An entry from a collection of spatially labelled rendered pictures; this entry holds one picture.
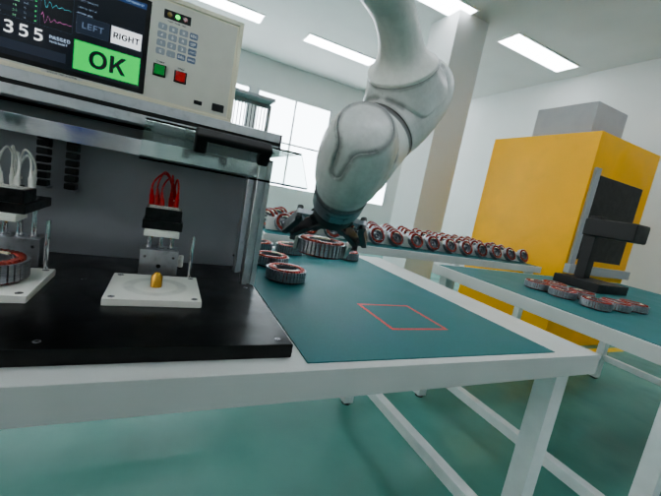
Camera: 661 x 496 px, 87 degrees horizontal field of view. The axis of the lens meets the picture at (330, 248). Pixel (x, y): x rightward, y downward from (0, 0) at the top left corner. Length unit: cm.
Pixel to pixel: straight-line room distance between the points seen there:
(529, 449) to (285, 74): 719
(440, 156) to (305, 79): 399
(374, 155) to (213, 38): 52
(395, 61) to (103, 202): 70
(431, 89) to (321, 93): 728
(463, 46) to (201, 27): 422
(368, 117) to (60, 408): 48
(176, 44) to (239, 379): 64
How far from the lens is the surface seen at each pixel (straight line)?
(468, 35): 497
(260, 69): 751
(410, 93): 54
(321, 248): 75
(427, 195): 447
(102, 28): 86
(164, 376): 51
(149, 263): 84
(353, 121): 45
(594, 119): 424
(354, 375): 59
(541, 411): 110
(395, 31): 53
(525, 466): 117
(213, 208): 95
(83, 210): 97
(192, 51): 85
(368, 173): 46
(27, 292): 69
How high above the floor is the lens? 100
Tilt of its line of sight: 8 degrees down
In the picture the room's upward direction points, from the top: 11 degrees clockwise
